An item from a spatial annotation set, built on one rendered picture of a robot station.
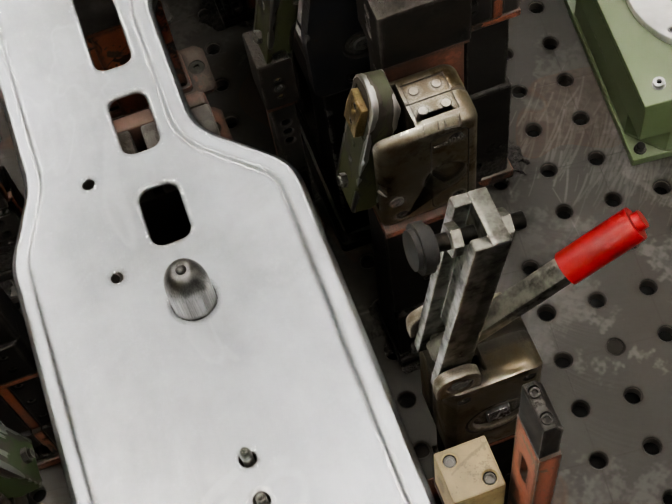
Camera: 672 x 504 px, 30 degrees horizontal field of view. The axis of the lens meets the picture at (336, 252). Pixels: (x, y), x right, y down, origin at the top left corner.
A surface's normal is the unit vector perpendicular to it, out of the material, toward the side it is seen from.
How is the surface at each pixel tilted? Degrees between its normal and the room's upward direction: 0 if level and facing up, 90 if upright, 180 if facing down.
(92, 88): 0
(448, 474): 0
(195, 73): 0
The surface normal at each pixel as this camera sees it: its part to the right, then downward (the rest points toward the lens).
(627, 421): -0.09, -0.47
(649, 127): 0.23, 0.85
